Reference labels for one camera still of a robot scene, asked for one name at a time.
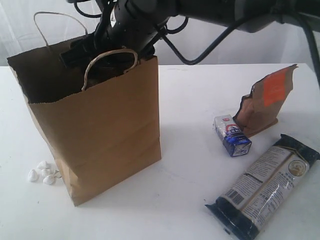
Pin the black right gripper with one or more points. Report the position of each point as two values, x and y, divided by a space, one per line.
130 24

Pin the brown paper shopping bag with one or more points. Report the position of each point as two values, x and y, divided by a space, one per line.
98 136

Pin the dark can with pull-tab lid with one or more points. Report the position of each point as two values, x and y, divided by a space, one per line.
100 74

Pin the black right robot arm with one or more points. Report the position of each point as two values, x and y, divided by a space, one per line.
253 15

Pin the brown pouch with orange label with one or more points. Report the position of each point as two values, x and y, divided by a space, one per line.
259 109

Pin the small blue white carton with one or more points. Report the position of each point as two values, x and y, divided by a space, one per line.
234 140

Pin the long noodle package black ends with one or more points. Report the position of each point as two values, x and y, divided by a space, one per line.
248 204

